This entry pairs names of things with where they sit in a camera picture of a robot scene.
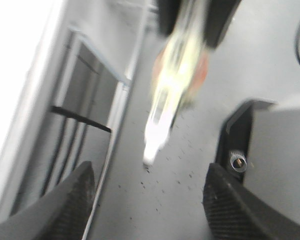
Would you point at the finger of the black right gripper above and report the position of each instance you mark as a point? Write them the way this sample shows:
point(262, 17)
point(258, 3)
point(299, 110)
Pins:
point(218, 19)
point(167, 14)

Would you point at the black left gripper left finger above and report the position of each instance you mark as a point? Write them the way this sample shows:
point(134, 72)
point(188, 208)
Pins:
point(60, 214)

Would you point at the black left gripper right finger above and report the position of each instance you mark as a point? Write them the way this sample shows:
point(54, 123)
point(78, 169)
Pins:
point(233, 212)

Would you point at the white black whiteboard marker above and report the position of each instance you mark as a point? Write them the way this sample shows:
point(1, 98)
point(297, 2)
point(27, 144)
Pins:
point(179, 62)

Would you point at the grey fabric with black straps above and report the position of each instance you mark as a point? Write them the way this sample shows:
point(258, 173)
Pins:
point(75, 128)

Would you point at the white whiteboard with aluminium frame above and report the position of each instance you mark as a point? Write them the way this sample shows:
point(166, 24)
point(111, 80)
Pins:
point(32, 106)

